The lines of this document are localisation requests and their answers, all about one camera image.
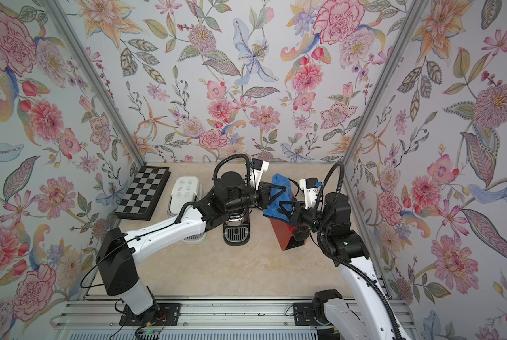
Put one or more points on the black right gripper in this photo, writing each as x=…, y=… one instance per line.
x=296, y=214

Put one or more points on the aluminium frame post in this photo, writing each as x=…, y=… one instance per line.
x=410, y=21
x=63, y=25

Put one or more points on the aluminium frame post right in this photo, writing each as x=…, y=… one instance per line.
x=410, y=21

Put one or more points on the white coffee machine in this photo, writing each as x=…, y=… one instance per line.
x=187, y=189

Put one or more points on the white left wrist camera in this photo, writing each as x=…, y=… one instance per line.
x=258, y=167

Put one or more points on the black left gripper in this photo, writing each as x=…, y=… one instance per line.
x=263, y=196

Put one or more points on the red coffee machine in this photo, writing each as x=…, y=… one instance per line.
x=288, y=236

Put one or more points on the black coffee machine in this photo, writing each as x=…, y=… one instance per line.
x=236, y=232

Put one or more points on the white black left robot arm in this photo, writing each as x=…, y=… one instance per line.
x=114, y=238

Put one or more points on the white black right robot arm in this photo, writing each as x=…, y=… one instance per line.
x=331, y=221

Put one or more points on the aluminium frame post left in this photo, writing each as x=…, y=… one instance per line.
x=63, y=25

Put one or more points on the blue microfiber cloth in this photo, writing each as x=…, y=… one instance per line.
x=281, y=192

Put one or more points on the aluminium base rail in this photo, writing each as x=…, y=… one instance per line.
x=102, y=317

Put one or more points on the black white chessboard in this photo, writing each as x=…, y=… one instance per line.
x=141, y=198

